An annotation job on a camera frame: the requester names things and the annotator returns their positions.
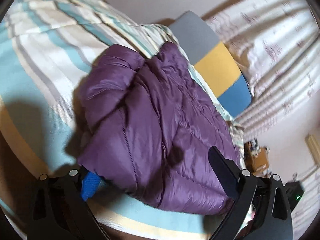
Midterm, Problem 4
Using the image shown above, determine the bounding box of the grey yellow blue headboard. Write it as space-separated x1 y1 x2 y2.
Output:
169 11 252 117

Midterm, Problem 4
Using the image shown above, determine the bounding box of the white patterned curtain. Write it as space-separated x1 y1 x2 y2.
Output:
206 0 319 141

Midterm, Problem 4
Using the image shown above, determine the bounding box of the wooden desk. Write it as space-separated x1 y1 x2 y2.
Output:
244 140 270 177

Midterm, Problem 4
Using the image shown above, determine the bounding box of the wall air conditioner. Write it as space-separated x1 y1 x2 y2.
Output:
305 134 320 165

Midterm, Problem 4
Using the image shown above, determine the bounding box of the purple quilted down jacket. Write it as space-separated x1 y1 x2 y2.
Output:
78 42 240 215

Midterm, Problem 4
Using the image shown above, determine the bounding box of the striped bed duvet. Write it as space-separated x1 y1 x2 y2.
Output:
1 0 244 239

